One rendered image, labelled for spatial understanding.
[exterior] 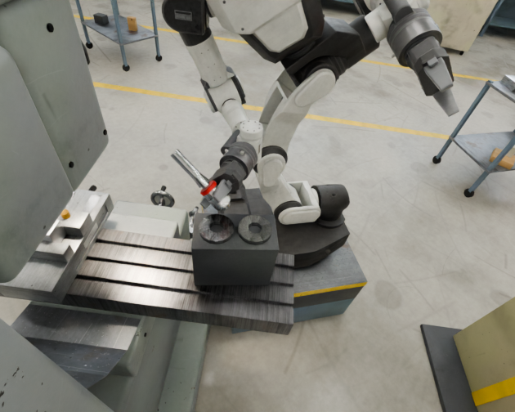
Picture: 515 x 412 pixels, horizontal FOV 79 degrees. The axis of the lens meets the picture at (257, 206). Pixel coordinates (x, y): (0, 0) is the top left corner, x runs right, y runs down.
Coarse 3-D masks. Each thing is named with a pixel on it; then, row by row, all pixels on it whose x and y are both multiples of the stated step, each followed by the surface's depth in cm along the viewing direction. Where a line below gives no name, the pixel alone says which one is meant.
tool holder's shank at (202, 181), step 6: (174, 156) 71; (180, 156) 72; (180, 162) 72; (186, 162) 73; (186, 168) 73; (192, 168) 73; (192, 174) 73; (198, 174) 74; (198, 180) 74; (204, 180) 74; (204, 186) 75
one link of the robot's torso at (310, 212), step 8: (296, 184) 156; (304, 184) 154; (304, 192) 154; (312, 192) 150; (304, 200) 155; (312, 200) 147; (288, 208) 143; (296, 208) 143; (304, 208) 144; (312, 208) 145; (280, 216) 144; (288, 216) 144; (296, 216) 145; (304, 216) 146; (312, 216) 148; (288, 224) 150
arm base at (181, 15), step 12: (168, 0) 80; (180, 0) 80; (192, 0) 80; (168, 12) 83; (180, 12) 83; (192, 12) 83; (204, 12) 84; (168, 24) 85; (180, 24) 85; (192, 24) 85; (204, 24) 86
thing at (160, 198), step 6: (162, 186) 148; (156, 192) 146; (162, 192) 146; (150, 198) 149; (156, 198) 149; (162, 198) 149; (168, 198) 148; (156, 204) 152; (162, 204) 147; (168, 204) 152
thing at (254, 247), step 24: (216, 216) 82; (240, 216) 85; (264, 216) 86; (192, 240) 78; (216, 240) 77; (240, 240) 80; (264, 240) 79; (216, 264) 82; (240, 264) 83; (264, 264) 84
